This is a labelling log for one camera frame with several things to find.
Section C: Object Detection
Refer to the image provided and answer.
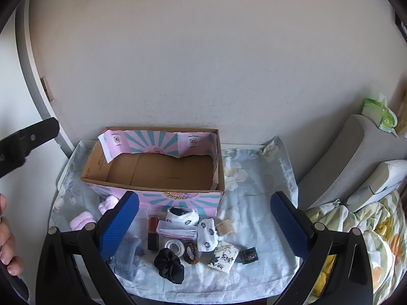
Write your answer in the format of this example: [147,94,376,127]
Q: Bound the pink fluffy sock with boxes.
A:
[98,195,119,215]
[69,211,96,231]

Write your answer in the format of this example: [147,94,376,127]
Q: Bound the red black box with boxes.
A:
[147,215,159,252]

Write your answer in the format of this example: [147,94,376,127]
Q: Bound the small black box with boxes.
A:
[238,247,259,264]

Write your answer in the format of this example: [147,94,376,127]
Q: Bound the clear plastic container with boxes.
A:
[156,220,197,240]

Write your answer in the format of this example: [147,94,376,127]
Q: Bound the beige round jar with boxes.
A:
[216,220,234,236]

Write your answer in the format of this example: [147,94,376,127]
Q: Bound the white patterned sock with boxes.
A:
[197,218,219,252]
[166,207,199,226]

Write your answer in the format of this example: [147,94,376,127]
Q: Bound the white tissue pack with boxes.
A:
[207,240,240,274]

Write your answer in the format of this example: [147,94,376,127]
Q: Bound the brown scrunchie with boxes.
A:
[183,241,199,265]

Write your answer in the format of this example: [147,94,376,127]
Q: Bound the blue grey fluffy sock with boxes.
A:
[110,233,144,281]

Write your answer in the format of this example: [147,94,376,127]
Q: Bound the person's left hand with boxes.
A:
[0,194,23,276]

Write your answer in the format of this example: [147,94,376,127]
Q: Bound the floral light blue cloth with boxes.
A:
[48,135,302,302]

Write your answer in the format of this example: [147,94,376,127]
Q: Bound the white tape roll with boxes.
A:
[165,239,185,257]

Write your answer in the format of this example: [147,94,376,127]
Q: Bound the pink cardboard box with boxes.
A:
[81,127,225,217]

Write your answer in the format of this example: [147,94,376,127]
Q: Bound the floral yellow blanket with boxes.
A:
[305,189,407,305]

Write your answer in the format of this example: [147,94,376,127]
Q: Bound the grey sofa cushion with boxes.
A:
[298,114,406,211]

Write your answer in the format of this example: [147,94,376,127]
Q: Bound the green wet wipes pack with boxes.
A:
[361,93,398,134]

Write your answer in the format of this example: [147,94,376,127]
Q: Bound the white door frame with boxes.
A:
[14,0,76,158]

